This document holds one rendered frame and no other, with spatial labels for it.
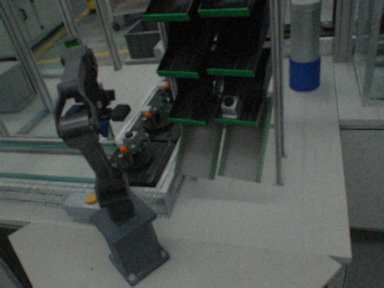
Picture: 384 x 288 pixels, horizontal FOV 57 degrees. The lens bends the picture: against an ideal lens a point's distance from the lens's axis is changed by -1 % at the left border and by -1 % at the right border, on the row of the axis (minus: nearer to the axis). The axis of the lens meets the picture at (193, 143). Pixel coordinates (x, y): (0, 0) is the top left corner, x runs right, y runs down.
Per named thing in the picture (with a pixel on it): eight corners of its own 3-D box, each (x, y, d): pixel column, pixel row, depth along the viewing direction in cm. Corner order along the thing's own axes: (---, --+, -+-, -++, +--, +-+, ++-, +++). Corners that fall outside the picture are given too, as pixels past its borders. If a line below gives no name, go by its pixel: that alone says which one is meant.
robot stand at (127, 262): (132, 287, 105) (112, 244, 94) (109, 259, 115) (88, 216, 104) (171, 258, 112) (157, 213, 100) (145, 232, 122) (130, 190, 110)
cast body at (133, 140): (135, 154, 132) (130, 138, 127) (124, 153, 133) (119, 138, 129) (143, 140, 138) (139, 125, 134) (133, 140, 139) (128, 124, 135)
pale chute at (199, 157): (214, 181, 119) (209, 179, 115) (178, 174, 124) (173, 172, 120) (229, 98, 121) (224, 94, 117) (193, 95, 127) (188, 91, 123)
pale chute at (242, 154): (260, 183, 114) (256, 182, 110) (221, 176, 120) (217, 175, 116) (274, 97, 117) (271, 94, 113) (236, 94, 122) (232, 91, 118)
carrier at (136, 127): (177, 144, 146) (171, 118, 138) (124, 142, 153) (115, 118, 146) (193, 112, 164) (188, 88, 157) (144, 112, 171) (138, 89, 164)
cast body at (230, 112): (238, 124, 107) (232, 110, 101) (224, 122, 108) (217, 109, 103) (245, 100, 110) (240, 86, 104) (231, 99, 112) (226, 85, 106)
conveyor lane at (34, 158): (162, 205, 131) (156, 184, 126) (-16, 190, 156) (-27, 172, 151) (183, 157, 153) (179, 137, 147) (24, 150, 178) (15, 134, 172)
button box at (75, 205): (120, 222, 122) (115, 209, 118) (67, 217, 128) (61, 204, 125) (127, 207, 127) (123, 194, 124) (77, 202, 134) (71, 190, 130)
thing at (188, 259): (138, 491, 71) (134, 487, 69) (11, 241, 133) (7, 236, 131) (340, 271, 102) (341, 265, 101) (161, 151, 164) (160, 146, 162)
